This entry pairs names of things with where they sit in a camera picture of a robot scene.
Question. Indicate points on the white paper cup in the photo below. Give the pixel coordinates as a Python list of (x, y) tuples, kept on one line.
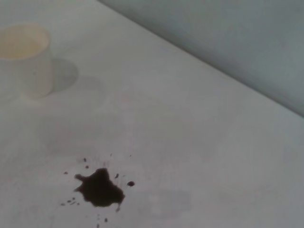
[(26, 64)]

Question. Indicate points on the black liquid stain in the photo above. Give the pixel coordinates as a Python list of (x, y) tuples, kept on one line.
[(101, 190)]

